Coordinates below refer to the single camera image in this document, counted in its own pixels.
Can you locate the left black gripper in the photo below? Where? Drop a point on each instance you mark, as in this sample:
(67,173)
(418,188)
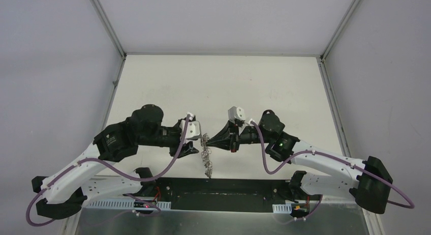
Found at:
(181,143)

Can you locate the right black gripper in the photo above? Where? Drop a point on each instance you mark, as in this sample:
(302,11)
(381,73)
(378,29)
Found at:
(223,140)

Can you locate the round metal keyring disc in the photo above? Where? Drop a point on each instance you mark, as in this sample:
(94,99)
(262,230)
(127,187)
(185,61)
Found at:
(205,155)

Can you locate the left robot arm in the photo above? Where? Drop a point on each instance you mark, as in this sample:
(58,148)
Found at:
(93,176)

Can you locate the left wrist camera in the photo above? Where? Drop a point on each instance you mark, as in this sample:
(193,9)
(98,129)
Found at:
(190,128)

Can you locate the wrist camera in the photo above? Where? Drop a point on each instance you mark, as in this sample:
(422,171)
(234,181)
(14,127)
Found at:
(190,128)
(236,113)

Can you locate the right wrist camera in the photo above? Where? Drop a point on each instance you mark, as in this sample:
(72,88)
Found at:
(236,113)

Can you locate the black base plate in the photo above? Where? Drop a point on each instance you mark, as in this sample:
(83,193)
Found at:
(222,195)

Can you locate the left white cable duct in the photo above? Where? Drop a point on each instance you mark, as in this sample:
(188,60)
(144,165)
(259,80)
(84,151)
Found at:
(119,204)

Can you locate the white cable duct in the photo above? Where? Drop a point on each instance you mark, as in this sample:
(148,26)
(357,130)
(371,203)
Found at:
(119,204)
(282,208)

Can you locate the right white cable duct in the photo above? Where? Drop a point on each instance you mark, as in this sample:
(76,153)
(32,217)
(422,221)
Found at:
(282,208)

